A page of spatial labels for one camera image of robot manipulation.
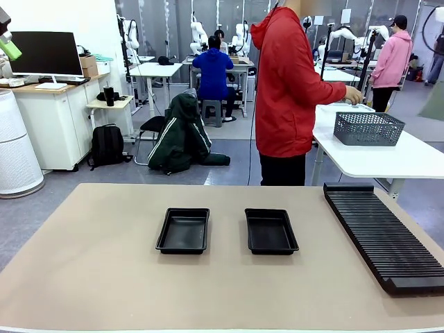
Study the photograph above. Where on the black slotted board rack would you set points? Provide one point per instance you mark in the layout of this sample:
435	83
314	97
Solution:
381	236

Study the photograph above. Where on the person in blue hoodie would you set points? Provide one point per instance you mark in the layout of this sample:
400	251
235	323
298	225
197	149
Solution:
212	69

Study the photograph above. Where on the small wooden-top rolling table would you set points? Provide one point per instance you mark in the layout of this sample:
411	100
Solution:
111	104

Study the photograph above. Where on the white desk with black bag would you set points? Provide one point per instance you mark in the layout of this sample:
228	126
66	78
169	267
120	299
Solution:
156	69

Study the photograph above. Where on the long white table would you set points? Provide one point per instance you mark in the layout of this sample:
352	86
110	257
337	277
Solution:
333	74

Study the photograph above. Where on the white shallow tray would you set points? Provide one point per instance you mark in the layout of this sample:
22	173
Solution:
333	107

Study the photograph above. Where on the grey plastic mesh basket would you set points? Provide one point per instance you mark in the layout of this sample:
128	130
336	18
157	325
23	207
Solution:
367	128

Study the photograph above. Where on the person in red jacket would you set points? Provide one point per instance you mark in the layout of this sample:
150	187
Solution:
284	97

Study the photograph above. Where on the red-sleeved right forearm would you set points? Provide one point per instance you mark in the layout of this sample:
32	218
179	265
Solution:
326	92

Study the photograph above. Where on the black keyboard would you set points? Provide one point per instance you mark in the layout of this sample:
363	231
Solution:
69	81

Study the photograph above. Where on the white lab robot arm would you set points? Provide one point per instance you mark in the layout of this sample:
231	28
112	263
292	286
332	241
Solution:
240	38
197	34
343	34
132	38

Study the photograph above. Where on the brown cardboard box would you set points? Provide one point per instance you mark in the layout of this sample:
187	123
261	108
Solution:
88	66

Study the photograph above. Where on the black backpack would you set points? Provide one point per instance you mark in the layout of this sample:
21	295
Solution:
107	145

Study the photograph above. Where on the person in pink hoodie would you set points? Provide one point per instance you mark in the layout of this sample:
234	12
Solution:
392	59

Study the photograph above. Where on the black tumbler with straw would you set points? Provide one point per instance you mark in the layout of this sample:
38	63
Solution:
109	95

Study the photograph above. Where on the black metal chair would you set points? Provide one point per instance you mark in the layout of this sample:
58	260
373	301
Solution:
152	123

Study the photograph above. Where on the white rounded side table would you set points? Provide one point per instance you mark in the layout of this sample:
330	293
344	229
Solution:
381	159

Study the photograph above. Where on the grey plastic stool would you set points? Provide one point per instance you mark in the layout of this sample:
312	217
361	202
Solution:
212	111

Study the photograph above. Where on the white cylindrical air purifier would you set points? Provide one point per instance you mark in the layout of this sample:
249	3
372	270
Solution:
17	156

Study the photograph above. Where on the black tripod stand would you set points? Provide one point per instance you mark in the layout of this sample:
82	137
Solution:
324	59

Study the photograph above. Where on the white cabinet with wooden top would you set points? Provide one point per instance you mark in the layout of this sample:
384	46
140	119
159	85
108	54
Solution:
52	121

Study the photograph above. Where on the black computer monitor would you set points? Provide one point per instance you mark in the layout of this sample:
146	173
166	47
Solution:
45	52

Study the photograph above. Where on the dark green striped jacket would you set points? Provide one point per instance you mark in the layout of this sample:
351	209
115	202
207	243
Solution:
184	138

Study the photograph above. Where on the white workbench desk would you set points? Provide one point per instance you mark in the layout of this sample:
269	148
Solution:
239	66

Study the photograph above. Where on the person in dark top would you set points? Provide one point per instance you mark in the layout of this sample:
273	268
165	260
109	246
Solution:
437	59

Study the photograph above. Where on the black plastic ESD tray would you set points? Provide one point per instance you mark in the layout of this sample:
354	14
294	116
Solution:
184	230
270	232

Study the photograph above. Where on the person's right hand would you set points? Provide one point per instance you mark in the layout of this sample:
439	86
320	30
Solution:
355	95

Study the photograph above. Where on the seated person with black hair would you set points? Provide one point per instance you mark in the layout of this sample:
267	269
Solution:
220	34

